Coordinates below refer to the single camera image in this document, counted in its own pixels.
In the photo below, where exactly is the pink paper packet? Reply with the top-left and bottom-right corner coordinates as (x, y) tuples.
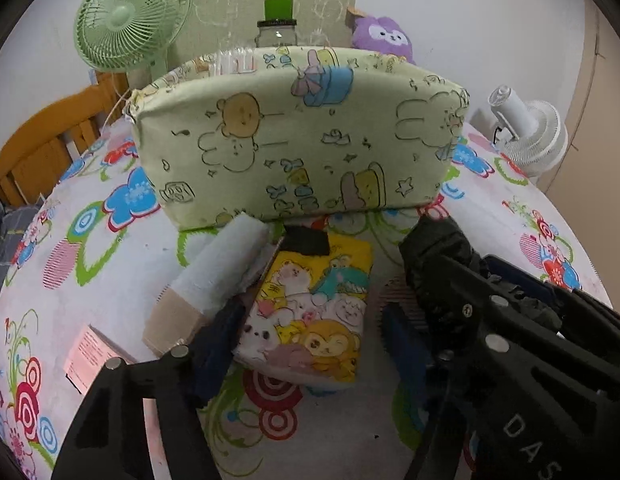
(64, 325), (135, 396)

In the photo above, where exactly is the yellow cartoon tissue pack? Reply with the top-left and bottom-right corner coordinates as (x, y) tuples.
(234, 226), (374, 390)

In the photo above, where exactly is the white gauze roll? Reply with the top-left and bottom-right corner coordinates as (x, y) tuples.
(142, 214), (271, 356)

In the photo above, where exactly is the clear plastic packet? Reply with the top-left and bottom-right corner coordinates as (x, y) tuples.
(209, 47), (257, 76)

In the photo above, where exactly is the white clip fan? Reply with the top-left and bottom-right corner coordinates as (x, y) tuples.
(488, 84), (569, 179)

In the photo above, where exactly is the yellow-green fabric storage basket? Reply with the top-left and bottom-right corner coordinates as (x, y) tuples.
(127, 47), (469, 230)

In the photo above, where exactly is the floral tablecloth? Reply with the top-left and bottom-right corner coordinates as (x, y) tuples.
(0, 122), (608, 479)

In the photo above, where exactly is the purple plush bunny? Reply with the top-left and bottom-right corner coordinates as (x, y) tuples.
(352, 15), (414, 64)

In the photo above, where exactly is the grey plaid pillow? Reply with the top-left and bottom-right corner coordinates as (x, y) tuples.
(0, 200), (42, 293)

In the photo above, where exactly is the glass mason jar mug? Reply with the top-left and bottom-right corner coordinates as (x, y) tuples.
(255, 18), (298, 48)

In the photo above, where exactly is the green plastic cup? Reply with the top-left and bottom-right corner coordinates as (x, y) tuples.
(263, 0), (293, 21)

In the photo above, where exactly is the wooden bed headboard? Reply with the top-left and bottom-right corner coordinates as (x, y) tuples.
(0, 73), (128, 207)

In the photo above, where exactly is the green patterned cardboard panel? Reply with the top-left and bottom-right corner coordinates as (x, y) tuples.
(168, 0), (355, 66)

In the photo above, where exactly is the green desk fan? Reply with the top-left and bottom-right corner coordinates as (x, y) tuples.
(74, 0), (191, 79)

